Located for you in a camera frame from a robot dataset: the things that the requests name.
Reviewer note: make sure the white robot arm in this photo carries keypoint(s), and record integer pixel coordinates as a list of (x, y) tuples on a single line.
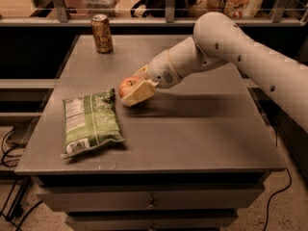
[(216, 41)]

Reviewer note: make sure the grey drawer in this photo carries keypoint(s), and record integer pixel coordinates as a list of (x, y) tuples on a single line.
[(148, 198), (152, 221)]

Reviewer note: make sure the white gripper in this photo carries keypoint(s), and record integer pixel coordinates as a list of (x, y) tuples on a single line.
[(160, 69)]

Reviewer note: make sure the upper grey drawer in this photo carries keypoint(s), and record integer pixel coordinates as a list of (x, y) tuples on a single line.
[(148, 198)]

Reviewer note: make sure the black bag background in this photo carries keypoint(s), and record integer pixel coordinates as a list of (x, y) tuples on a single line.
[(158, 8)]

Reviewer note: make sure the red apple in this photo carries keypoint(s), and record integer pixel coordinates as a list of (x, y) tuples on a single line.
[(127, 84)]

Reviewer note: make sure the green jalapeno chip bag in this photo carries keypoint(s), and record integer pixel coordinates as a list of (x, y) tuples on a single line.
[(90, 122)]

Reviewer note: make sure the grey drawer cabinet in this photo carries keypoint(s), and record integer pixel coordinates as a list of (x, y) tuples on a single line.
[(206, 131)]

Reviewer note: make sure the lower grey drawer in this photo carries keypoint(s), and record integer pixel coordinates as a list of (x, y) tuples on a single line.
[(152, 221)]

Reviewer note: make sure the gold drink can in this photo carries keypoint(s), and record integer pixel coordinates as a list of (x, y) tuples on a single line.
[(101, 33)]

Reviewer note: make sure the metal railing shelf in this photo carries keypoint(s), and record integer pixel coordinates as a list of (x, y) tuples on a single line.
[(73, 13)]

